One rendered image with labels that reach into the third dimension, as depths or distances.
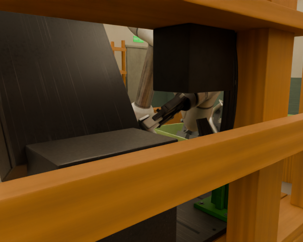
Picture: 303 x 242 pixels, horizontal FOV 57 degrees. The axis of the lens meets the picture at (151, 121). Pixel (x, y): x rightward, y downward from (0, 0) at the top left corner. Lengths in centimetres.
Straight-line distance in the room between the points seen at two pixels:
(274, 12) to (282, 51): 16
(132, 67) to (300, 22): 786
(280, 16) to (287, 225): 71
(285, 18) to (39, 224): 63
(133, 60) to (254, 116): 789
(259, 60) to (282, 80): 10
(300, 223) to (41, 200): 96
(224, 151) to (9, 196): 36
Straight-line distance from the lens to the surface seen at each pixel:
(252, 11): 60
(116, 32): 827
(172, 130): 238
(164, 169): 42
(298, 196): 126
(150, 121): 88
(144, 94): 165
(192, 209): 108
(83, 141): 66
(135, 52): 865
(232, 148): 55
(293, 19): 76
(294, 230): 110
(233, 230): 89
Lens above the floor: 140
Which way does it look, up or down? 10 degrees down
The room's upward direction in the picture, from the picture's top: straight up
